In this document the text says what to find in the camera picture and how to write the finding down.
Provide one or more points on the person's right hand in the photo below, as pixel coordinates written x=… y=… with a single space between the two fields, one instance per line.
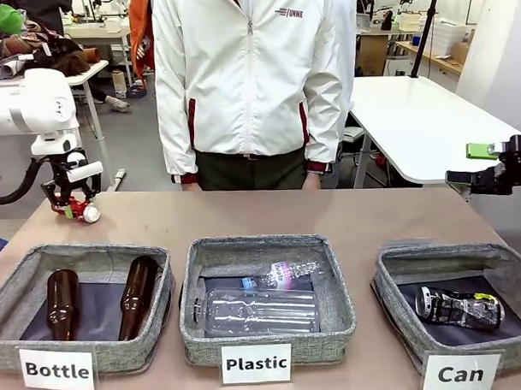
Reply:
x=189 y=187

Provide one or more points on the white Can label card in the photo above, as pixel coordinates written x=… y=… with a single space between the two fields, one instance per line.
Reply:
x=461 y=374

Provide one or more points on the red aluminium drink can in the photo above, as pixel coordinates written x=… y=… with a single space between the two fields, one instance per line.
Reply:
x=83 y=212

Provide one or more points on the brown cardboard box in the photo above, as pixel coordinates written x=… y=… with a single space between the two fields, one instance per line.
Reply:
x=372 y=54

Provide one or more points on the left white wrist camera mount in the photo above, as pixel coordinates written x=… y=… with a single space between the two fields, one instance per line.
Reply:
x=86 y=171

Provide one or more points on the black aluminium drink can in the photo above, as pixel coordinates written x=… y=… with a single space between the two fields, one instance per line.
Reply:
x=457 y=310

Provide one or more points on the black tripod pole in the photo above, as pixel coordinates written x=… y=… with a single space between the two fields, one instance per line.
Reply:
x=426 y=31

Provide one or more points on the brown glass beer bottle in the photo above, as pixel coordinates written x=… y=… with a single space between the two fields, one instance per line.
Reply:
x=62 y=304
x=137 y=293

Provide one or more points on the large clear plastic bottle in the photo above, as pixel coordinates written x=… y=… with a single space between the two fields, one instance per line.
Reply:
x=260 y=310

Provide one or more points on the person in white jacket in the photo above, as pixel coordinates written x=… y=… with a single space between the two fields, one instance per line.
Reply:
x=248 y=75

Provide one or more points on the white sneaker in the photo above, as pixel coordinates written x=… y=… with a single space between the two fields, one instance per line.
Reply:
x=118 y=104

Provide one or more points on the small carton on floor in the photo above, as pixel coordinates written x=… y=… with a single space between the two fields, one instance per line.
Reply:
x=119 y=84

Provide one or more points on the small clear plastic bottle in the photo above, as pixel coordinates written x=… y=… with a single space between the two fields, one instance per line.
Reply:
x=284 y=275

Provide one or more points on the person's left forearm white sleeve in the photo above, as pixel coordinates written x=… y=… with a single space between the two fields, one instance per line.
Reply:
x=322 y=128

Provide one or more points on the stack of white boxes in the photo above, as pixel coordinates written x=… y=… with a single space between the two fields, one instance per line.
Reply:
x=449 y=30

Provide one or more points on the wooden workbench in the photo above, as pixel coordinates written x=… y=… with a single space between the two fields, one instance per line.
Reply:
x=435 y=58

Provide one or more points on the person in orange jacket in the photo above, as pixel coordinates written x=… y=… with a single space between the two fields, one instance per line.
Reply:
x=141 y=36

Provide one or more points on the pile of mixed clothes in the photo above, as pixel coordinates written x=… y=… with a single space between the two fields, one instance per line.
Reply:
x=37 y=44

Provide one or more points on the white Plastic label card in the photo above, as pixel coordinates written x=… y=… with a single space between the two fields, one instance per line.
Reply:
x=256 y=363

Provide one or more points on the white table with clothes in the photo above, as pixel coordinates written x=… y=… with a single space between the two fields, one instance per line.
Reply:
x=87 y=74

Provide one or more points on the grey fabric basket labelled Can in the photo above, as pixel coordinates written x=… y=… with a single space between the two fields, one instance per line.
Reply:
x=392 y=297

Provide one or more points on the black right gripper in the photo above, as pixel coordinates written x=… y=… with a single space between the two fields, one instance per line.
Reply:
x=520 y=164

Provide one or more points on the white Bottle label card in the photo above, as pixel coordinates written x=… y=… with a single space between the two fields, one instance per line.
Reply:
x=57 y=370

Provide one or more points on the grey fabric basket labelled Plastic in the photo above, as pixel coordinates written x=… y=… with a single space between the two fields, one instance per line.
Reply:
x=262 y=248

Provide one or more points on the grey fabric basket labelled Bottle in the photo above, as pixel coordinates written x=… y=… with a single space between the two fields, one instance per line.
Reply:
x=157 y=310

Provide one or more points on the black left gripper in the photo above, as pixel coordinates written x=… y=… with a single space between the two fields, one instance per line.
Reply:
x=71 y=176

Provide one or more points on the person's left hand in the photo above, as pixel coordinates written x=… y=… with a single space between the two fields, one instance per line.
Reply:
x=311 y=181

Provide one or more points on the person's right forearm white sleeve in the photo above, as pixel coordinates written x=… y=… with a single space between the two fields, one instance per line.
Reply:
x=175 y=134

